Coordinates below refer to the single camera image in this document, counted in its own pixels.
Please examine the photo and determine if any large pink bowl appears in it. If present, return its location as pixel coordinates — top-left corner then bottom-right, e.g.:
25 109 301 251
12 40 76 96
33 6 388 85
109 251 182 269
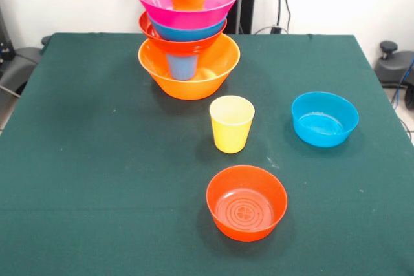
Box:
131 0 243 30

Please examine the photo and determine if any large blue bowl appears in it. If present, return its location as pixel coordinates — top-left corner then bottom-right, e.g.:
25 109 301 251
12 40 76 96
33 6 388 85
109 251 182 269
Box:
148 17 227 43

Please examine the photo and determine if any wide red bowl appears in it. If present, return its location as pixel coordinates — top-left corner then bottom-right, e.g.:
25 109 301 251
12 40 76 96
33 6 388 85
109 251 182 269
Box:
138 10 228 56

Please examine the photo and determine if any blue cup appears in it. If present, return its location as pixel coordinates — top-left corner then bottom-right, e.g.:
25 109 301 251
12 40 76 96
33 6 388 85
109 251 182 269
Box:
166 53 199 81

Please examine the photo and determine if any large orange bowl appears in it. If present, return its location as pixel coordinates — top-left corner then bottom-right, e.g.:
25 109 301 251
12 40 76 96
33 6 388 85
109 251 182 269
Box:
138 33 241 100

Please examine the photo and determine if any small red bowl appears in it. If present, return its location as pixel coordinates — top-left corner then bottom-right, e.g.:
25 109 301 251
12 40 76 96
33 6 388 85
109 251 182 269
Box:
206 165 288 242

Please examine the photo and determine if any yellow cup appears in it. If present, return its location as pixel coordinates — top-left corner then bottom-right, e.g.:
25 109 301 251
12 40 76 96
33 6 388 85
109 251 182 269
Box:
208 95 256 154

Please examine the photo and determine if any small teal blue bowl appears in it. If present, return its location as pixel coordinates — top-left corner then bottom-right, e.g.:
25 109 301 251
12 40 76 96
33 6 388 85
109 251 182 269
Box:
291 91 360 148

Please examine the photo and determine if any dark green table cloth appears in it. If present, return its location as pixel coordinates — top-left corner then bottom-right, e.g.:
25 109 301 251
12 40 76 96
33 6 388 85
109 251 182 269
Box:
0 32 414 276

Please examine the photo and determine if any black wall cable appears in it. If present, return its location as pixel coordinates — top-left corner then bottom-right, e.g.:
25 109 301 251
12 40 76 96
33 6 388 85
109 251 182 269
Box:
255 0 292 34

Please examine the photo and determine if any black pedestal leg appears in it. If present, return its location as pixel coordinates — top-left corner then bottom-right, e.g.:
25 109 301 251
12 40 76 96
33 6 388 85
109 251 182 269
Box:
0 35 51 96
375 41 414 111

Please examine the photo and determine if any blue cable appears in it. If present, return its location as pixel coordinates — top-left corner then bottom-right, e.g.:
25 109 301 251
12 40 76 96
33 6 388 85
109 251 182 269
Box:
391 59 414 109

